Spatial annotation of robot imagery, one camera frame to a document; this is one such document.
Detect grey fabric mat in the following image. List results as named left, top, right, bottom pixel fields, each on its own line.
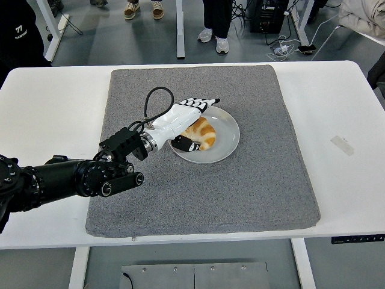
left=85, top=64, right=321, bottom=238

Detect white table leg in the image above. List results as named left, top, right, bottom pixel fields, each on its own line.
left=68, top=246, right=91, bottom=289
left=291, top=239, right=316, bottom=289

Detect dark grey fabric item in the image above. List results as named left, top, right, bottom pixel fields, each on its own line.
left=367, top=51, right=385, bottom=90

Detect black table control panel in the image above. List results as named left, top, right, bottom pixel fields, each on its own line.
left=331, top=234, right=385, bottom=244

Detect grey metal plate with screws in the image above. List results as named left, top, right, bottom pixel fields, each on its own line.
left=121, top=261, right=269, bottom=289

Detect beige padded fabric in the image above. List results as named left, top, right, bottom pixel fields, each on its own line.
left=339, top=0, right=385, bottom=46

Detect black electronics box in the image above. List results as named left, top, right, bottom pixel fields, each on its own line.
left=249, top=0, right=289, bottom=34

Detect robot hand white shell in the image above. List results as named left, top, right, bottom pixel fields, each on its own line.
left=149, top=98, right=221, bottom=153

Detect silver chair leg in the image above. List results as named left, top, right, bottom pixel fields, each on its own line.
left=312, top=29, right=356, bottom=61

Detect white charger cable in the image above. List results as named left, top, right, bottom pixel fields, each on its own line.
left=266, top=34, right=301, bottom=61

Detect light grey round plate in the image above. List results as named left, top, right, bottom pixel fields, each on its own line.
left=167, top=105, right=241, bottom=164

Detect white desk frame leg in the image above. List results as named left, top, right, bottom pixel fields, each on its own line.
left=176, top=0, right=185, bottom=60
left=290, top=0, right=315, bottom=46
left=35, top=0, right=70, bottom=63

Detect person's leg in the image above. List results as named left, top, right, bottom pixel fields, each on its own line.
left=214, top=0, right=233, bottom=55
left=197, top=0, right=220, bottom=43

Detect black cable tangle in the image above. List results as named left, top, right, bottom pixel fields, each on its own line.
left=230, top=0, right=252, bottom=22

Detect black smartphone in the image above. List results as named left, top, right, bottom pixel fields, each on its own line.
left=297, top=44, right=318, bottom=55

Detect translucent tape piece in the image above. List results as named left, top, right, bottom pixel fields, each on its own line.
left=330, top=135, right=355, bottom=157

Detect croissant bread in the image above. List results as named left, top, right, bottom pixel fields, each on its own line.
left=180, top=116, right=217, bottom=151

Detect person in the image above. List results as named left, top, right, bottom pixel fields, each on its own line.
left=0, top=0, right=52, bottom=88

